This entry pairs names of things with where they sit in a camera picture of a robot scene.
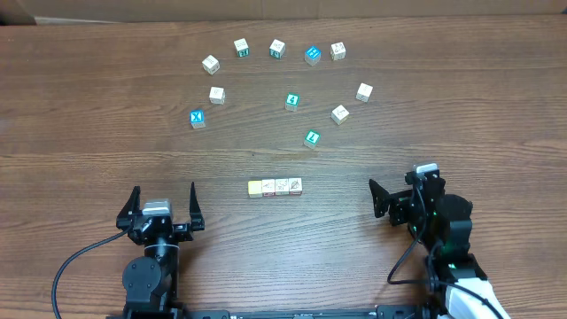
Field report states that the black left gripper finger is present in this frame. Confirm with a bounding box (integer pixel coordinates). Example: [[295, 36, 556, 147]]
[[116, 186, 141, 229], [189, 183, 205, 231]]

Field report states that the yellow top wooden block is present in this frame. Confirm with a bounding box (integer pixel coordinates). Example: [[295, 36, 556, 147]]
[[248, 180, 263, 198]]

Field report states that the red D wooden block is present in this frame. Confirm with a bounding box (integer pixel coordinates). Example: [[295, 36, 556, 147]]
[[261, 179, 276, 197]]

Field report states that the number 2 wooden block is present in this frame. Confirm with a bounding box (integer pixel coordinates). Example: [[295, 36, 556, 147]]
[[288, 177, 303, 195]]

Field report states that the red E wooden block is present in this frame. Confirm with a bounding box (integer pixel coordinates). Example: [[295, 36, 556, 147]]
[[275, 178, 290, 196]]

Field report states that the blue X wooden block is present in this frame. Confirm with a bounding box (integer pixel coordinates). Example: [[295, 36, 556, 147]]
[[190, 110, 206, 128]]

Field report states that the green 4 wooden block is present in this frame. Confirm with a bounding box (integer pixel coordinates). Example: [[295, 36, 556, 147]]
[[284, 92, 300, 112]]

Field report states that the wooden block yellow blue side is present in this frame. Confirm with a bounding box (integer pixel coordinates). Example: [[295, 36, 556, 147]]
[[202, 55, 220, 75]]

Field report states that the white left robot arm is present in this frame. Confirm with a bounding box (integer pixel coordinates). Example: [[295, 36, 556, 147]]
[[116, 186, 205, 318]]

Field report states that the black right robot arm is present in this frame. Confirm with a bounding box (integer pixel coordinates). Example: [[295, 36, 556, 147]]
[[187, 168, 508, 319]]

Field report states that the green L wooden block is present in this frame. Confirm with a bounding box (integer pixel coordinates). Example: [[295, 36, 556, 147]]
[[303, 129, 321, 149]]

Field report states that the plain X wooden block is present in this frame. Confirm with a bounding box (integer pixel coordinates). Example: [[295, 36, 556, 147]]
[[330, 105, 349, 125]]

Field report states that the dark side wooden block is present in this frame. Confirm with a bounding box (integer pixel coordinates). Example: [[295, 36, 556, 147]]
[[355, 83, 373, 103]]

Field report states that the blue top wooden block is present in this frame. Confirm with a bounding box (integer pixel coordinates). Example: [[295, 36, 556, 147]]
[[305, 46, 322, 66]]

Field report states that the green R wooden block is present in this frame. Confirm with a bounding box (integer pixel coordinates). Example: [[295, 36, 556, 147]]
[[234, 38, 250, 58]]

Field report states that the green J wooden block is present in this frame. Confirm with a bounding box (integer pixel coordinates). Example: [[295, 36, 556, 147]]
[[269, 39, 286, 59]]

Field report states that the cardboard back panel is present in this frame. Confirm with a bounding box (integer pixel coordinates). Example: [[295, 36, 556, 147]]
[[1, 0, 566, 25]]

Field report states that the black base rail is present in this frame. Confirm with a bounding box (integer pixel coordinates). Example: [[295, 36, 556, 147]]
[[106, 305, 449, 319]]

